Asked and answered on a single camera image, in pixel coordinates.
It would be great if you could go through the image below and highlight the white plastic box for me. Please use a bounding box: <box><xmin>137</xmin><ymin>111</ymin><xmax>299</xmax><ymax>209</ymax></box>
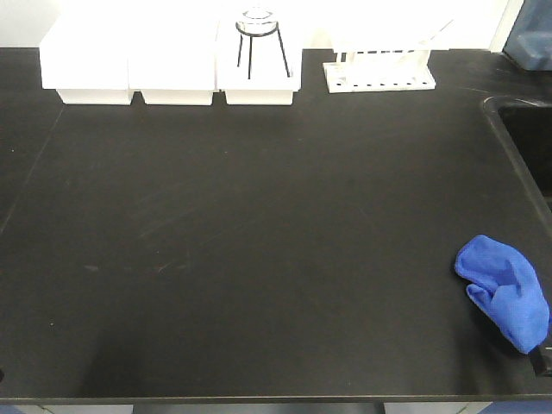
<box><xmin>39</xmin><ymin>15</ymin><xmax>134</xmax><ymax>105</ymax></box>
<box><xmin>128</xmin><ymin>16</ymin><xmax>217</xmax><ymax>106</ymax></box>
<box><xmin>216</xmin><ymin>18</ymin><xmax>303</xmax><ymax>105</ymax></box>

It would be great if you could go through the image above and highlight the left white plastic box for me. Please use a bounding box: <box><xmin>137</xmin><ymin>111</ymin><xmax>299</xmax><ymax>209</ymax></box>
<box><xmin>39</xmin><ymin>15</ymin><xmax>134</xmax><ymax>105</ymax></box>

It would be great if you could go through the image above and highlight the right white plastic box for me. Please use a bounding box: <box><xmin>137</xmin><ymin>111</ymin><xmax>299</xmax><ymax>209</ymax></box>
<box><xmin>216</xmin><ymin>18</ymin><xmax>303</xmax><ymax>105</ymax></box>

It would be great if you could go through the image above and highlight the white test tube rack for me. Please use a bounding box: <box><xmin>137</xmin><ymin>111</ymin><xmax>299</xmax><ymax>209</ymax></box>
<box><xmin>323</xmin><ymin>20</ymin><xmax>453</xmax><ymax>93</ymax></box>

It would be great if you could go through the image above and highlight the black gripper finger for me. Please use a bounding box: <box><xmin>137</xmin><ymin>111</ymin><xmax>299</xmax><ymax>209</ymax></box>
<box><xmin>530</xmin><ymin>344</ymin><xmax>552</xmax><ymax>377</ymax></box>

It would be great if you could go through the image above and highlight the clear glass dish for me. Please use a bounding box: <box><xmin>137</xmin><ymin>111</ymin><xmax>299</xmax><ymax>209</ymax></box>
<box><xmin>239</xmin><ymin>8</ymin><xmax>274</xmax><ymax>33</ymax></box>

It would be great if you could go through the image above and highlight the black lab sink basin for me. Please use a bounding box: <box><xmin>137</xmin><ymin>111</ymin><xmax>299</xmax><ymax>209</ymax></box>
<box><xmin>482</xmin><ymin>96</ymin><xmax>551</xmax><ymax>205</ymax></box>

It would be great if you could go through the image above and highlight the blue bin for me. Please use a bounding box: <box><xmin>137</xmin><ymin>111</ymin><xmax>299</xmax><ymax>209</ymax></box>
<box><xmin>503</xmin><ymin>0</ymin><xmax>551</xmax><ymax>72</ymax></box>

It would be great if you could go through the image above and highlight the black wire tripod stand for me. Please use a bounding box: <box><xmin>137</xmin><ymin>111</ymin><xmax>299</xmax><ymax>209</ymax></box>
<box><xmin>235</xmin><ymin>20</ymin><xmax>292</xmax><ymax>80</ymax></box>

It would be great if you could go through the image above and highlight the middle white plastic box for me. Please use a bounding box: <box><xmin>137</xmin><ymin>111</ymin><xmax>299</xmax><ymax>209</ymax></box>
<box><xmin>128</xmin><ymin>16</ymin><xmax>217</xmax><ymax>106</ymax></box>

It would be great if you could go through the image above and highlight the blue microfiber cloth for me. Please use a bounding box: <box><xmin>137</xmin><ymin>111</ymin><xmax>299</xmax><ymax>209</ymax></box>
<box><xmin>454</xmin><ymin>235</ymin><xmax>550</xmax><ymax>354</ymax></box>

